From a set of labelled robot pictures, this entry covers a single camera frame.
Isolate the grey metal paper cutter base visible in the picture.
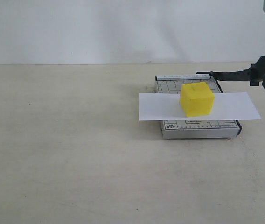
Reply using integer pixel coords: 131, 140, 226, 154
155, 72, 242, 139

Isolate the yellow cube block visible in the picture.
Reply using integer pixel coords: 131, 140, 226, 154
179, 82, 215, 117

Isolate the white paper strip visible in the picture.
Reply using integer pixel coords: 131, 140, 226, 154
139, 92, 261, 121

